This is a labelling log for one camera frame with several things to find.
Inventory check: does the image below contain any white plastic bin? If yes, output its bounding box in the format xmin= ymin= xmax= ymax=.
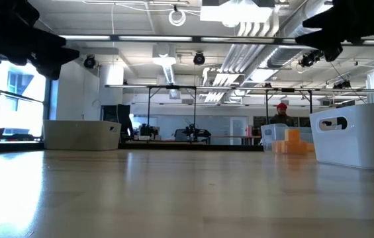
xmin=308 ymin=102 xmax=374 ymax=172

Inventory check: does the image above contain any white cable coil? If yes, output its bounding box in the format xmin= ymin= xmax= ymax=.
xmin=167 ymin=9 xmax=187 ymax=27

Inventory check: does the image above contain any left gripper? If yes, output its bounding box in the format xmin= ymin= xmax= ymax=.
xmin=1 ymin=26 xmax=80 ymax=81

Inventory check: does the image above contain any white ceiling unit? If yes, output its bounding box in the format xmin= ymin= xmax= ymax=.
xmin=199 ymin=0 xmax=275 ymax=29

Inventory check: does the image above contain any clear plastic bin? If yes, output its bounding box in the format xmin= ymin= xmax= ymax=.
xmin=260 ymin=123 xmax=316 ymax=155

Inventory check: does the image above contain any person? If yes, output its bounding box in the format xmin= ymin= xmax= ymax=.
xmin=269 ymin=102 xmax=296 ymax=128

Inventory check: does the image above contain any black background rig frame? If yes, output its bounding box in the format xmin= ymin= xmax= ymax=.
xmin=146 ymin=85 xmax=198 ymax=135
xmin=264 ymin=88 xmax=314 ymax=125

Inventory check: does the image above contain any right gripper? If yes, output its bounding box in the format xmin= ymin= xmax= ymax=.
xmin=295 ymin=0 xmax=374 ymax=63

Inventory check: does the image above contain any large window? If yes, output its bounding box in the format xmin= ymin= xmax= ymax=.
xmin=0 ymin=61 xmax=48 ymax=137

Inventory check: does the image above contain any overhead light bar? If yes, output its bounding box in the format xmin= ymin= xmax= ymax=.
xmin=59 ymin=32 xmax=374 ymax=46

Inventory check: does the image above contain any grey plastic bin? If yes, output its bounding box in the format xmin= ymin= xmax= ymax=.
xmin=42 ymin=120 xmax=122 ymax=151

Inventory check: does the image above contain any black ceiling spotlight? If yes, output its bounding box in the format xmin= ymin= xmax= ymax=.
xmin=332 ymin=80 xmax=351 ymax=90
xmin=298 ymin=49 xmax=325 ymax=69
xmin=193 ymin=52 xmax=207 ymax=66
xmin=83 ymin=55 xmax=97 ymax=69

